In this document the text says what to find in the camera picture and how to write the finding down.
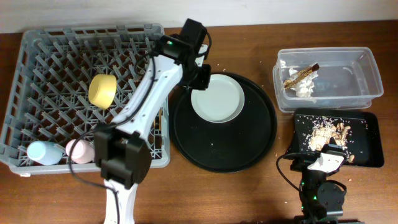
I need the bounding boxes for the food scraps with rice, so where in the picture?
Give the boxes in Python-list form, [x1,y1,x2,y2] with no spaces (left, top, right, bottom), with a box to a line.
[296,115,355,164]

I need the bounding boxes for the black rectangular tray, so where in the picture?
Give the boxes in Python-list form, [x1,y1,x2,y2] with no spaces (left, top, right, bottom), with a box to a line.
[287,108,384,167]

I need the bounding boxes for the light blue plastic cup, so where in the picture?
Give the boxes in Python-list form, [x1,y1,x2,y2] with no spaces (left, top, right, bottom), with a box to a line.
[27,141,63,166]

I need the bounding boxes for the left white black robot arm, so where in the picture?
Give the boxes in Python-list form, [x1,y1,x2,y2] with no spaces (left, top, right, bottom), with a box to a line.
[93,19,211,223]

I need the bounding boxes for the round black serving tray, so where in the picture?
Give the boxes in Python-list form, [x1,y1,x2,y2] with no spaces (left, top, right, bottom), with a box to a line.
[169,73,277,172]

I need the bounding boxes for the yellow plastic bowl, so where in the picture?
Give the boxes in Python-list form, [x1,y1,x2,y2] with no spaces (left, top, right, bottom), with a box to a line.
[88,74,117,110]

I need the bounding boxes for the white tissue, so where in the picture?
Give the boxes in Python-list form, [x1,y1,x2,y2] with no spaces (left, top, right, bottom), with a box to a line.
[290,72,318,98]

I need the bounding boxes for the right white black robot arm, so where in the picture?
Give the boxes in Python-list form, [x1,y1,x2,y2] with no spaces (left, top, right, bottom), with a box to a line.
[290,144,347,224]

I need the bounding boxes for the grey round plate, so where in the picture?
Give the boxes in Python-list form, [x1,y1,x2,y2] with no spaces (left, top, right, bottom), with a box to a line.
[190,74,245,123]

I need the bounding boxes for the pink plastic cup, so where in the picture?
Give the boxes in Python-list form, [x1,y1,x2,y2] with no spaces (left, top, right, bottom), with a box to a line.
[72,140,95,164]

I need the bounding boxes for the wooden chopstick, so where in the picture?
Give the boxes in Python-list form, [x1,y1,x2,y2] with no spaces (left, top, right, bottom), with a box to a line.
[157,108,162,131]

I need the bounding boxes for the clear plastic waste bin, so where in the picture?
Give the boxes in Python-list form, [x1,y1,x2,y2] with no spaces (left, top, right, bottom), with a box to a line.
[272,47,384,113]

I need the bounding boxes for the gold brown snack wrapper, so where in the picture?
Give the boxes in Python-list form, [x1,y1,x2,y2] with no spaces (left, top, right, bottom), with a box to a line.
[284,63,320,89]

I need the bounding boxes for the grey plastic dishwasher rack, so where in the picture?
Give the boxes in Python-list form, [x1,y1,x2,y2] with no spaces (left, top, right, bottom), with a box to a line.
[1,24,164,177]

